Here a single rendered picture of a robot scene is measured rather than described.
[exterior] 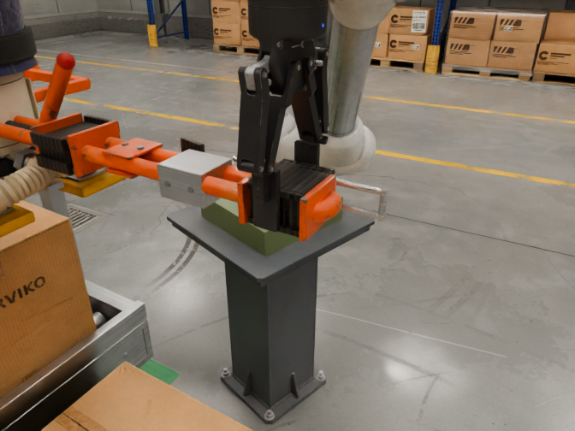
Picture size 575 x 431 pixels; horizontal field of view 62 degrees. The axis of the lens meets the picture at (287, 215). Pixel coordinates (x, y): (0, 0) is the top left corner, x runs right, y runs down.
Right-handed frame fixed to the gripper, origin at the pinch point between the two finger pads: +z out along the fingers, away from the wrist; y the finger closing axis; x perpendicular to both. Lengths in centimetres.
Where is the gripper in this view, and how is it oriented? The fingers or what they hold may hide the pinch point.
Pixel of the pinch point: (287, 191)
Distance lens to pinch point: 53.9
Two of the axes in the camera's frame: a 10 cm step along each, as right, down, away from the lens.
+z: 0.0, 8.8, 4.7
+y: -5.1, 4.1, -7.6
